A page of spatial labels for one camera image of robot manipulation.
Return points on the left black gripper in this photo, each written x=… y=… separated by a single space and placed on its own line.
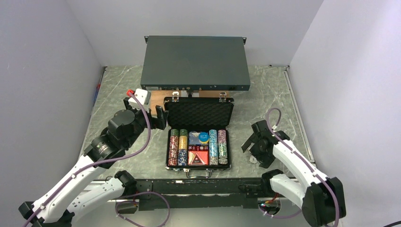
x=161 y=115

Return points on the green yellow blue chip column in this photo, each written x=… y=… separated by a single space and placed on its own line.
x=183 y=146

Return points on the red green chip column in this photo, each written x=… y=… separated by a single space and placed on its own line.
x=173 y=148

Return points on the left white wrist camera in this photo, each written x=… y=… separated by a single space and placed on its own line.
x=139 y=97

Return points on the black poker chip case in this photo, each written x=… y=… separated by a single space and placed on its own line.
x=199 y=114

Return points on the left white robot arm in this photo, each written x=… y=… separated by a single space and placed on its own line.
x=67 y=202

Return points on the dark rack-mount server unit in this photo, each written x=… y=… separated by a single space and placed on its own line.
x=195 y=63

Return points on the red dice row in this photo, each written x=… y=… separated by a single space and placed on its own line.
x=198 y=148

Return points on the wooden board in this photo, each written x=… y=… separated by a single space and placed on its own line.
x=157 y=97

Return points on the blue dealer button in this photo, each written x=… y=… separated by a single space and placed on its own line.
x=203 y=137

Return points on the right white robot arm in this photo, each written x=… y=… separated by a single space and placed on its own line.
x=319 y=197

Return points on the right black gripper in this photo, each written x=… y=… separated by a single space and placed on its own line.
x=265 y=160

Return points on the white poker chip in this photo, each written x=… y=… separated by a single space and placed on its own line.
x=253 y=160
x=222 y=161

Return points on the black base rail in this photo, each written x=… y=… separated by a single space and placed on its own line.
x=152 y=194

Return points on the light blue chip column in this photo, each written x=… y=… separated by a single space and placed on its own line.
x=213 y=147

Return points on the red triangle card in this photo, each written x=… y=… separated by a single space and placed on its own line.
x=194 y=159

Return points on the blue playing card deck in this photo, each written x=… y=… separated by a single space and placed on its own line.
x=193 y=138

